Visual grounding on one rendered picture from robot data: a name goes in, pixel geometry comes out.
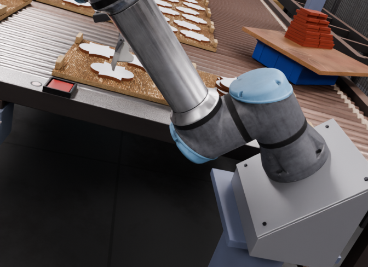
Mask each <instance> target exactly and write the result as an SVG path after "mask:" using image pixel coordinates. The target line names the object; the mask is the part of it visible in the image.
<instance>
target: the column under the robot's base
mask: <svg viewBox="0 0 368 267"><path fill-rule="evenodd" d="M233 175H234V172H229V171H224V170H219V169H213V168H212V169H211V172H210V176H211V180H212V184H213V187H214V192H215V197H216V201H217V206H218V210H219V213H220V218H221V222H222V227H223V233H222V235H221V238H220V240H219V242H218V244H217V247H216V249H215V251H214V254H213V256H212V259H211V261H210V263H209V265H208V267H282V265H283V263H284V262H280V261H276V260H270V259H264V258H259V257H253V256H249V251H248V247H247V244H246V239H245V235H244V231H243V227H242V223H241V220H240V215H239V211H238V207H237V203H236V200H235V196H234V191H233V187H232V183H231V180H232V177H233Z"/></svg>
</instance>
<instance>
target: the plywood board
mask: <svg viewBox="0 0 368 267"><path fill-rule="evenodd" d="M241 30H242V31H244V32H246V33H248V34H249V35H251V36H253V37H255V38H256V39H258V40H260V41H262V42H263V43H265V44H267V45H269V46H270V47H272V48H273V49H275V50H277V51H279V52H280V53H282V54H284V55H286V56H287V57H289V58H291V59H293V60H294V61H296V62H298V63H300V64H301V65H303V66H305V67H307V68H308V69H310V70H311V71H313V72H315V73H317V74H319V75H329V76H360V77H368V66H367V65H365V64H363V63H361V62H359V61H357V60H355V59H353V58H351V57H349V56H347V55H345V54H343V53H341V52H340V51H338V50H336V49H334V48H332V49H323V48H312V47H302V46H301V45H299V44H297V43H295V42H293V41H291V40H289V39H287V38H286V37H284V36H285V33H286V32H281V31H273V30H265V29H260V28H252V27H242V29H241Z"/></svg>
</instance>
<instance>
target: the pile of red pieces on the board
mask: <svg viewBox="0 0 368 267"><path fill-rule="evenodd" d="M296 12H297V15H294V16H293V18H294V20H293V21H291V22H290V23H291V24H290V26H289V27H288V29H287V32H286V33H285V36H284V37H286V38H287V39H289V40H291V41H293V42H295V43H297V44H299V45H301V46H302V47H312V48H323V49H332V48H333V47H334V44H333V43H334V41H333V39H334V38H333V35H332V34H330V33H331V28H329V27H328V25H329V23H330V22H328V21H327V20H326V19H327V17H328V15H326V14H324V13H322V12H319V11H317V10H311V9H306V8H300V10H299V9H296Z"/></svg>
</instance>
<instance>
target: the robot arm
mask: <svg viewBox="0 0 368 267"><path fill-rule="evenodd" d="M74 1H75V2H77V3H79V4H82V3H84V4H85V3H86V2H89V3H90V5H91V6H92V8H93V9H94V10H95V11H96V12H95V13H94V15H93V19H94V22H95V23H98V22H105V21H110V20H112V22H113V23H114V25H115V27H116V28H117V29H118V31H119V35H118V38H119V39H118V42H117V45H116V49H115V51H114V55H113V59H112V62H111V67H112V71H114V70H115V67H116V64H117V62H133V60H134V56H133V55H132V54H131V53H130V52H129V49H131V50H132V51H133V53H134V54H135V56H136V57H137V59H138V60H139V62H140V63H141V64H142V66H143V68H144V69H145V71H146V72H147V74H148V75H149V76H150V78H151V79H152V81H153V82H154V84H155V85H156V87H157V88H158V90H159V91H160V93H161V94H162V95H163V97H164V98H165V100H166V102H167V103H168V105H169V106H170V107H171V109H172V110H171V114H170V120H171V123H170V133H171V135H172V138H173V140H174V141H175V142H176V145H177V147H178V148H179V150H180V151H181V152H182V154H183V155H184V156H185V157H186V158H187V159H188V160H190V161H191V162H193V163H196V164H202V163H205V162H207V161H210V160H215V159H217V158H218V157H219V156H221V155H223V154H225V153H228V152H230V151H232V150H234V149H236V148H238V147H240V146H243V145H245V144H247V143H249V142H251V141H253V140H256V141H257V142H258V144H259V146H260V154H261V163H262V167H263V169H264V171H265V173H266V175H267V176H268V177H269V178H270V179H272V180H274V181H276V182H281V183H290V182H295V181H299V180H302V179H304V178H307V177H309V176H310V175H312V174H314V173H315V172H317V171H318V170H319V169H320V168H321V167H322V166H323V165H324V163H325V162H326V160H327V157H328V155H329V149H328V146H327V144H326V142H325V140H324V138H323V137H322V135H321V134H320V133H319V132H317V131H316V130H315V129H314V128H313V127H312V126H311V125H310V124H309V123H308V122H307V120H306V118H305V116H304V114H303V112H302V109H301V107H300V105H299V103H298V101H297V98H296V96H295V94H294V92H293V88H292V86H291V84H289V82H288V80H287V78H286V76H285V75H284V73H283V72H281V71H280V70H278V69H275V68H259V69H254V70H252V71H248V72H246V73H244V74H242V75H240V76H238V77H237V79H235V80H234V81H232V82H231V84H230V86H229V93H227V94H225V95H223V96H221V97H220V95H219V93H218V92H217V91H216V90H215V89H213V88H207V87H206V86H205V84H204V82H203V81H202V79H201V77H200V76H199V74H198V72H197V71H196V69H195V68H194V66H193V64H192V63H191V61H190V59H189V57H188V56H187V54H186V52H185V51H184V49H183V47H182V45H181V44H180V42H179V40H178V39H177V37H176V36H175V34H174V32H173V31H172V29H171V27H170V26H169V24H168V22H167V21H166V19H165V17H164V15H163V14H162V12H161V11H160V9H159V7H158V6H157V4H156V2H155V0H74Z"/></svg>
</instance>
